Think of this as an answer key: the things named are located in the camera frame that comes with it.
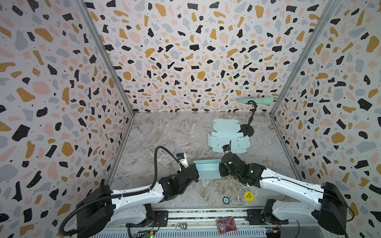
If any aluminium left corner post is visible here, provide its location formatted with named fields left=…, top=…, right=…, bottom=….
left=75, top=0, right=135, bottom=117

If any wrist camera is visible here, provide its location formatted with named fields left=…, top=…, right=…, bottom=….
left=176, top=153, right=189, bottom=170
left=222, top=144, right=232, bottom=155

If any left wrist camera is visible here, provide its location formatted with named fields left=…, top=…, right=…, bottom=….
left=176, top=153, right=189, bottom=170

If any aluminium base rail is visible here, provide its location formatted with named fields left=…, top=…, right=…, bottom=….
left=78, top=206, right=331, bottom=238

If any purple snack packet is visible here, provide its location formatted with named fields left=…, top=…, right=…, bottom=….
left=216, top=217, right=237, bottom=236

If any black microphone stand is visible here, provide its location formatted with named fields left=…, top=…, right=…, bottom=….
left=239, top=100, right=258, bottom=137

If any aluminium corner post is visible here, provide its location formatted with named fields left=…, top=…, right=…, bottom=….
left=270, top=0, right=341, bottom=117
left=75, top=0, right=135, bottom=117

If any yellow round sticker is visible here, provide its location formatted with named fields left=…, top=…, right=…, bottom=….
left=244, top=191, right=254, bottom=202

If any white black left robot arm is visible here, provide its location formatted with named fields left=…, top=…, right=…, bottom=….
left=76, top=164, right=199, bottom=238

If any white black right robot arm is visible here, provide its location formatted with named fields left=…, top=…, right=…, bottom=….
left=219, top=152, right=350, bottom=235

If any aluminium right corner post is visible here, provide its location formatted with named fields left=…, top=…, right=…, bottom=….
left=270, top=0, right=341, bottom=117

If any flat mint paper box blank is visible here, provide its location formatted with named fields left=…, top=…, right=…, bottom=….
left=208, top=119, right=251, bottom=154

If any black corrugated left cable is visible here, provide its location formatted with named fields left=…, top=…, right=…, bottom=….
left=58, top=145, right=182, bottom=237

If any mint paper box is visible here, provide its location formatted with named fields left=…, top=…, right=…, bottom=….
left=208, top=119, right=251, bottom=154
left=193, top=159, right=221, bottom=180

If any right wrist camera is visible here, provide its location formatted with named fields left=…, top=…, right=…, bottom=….
left=222, top=144, right=232, bottom=155

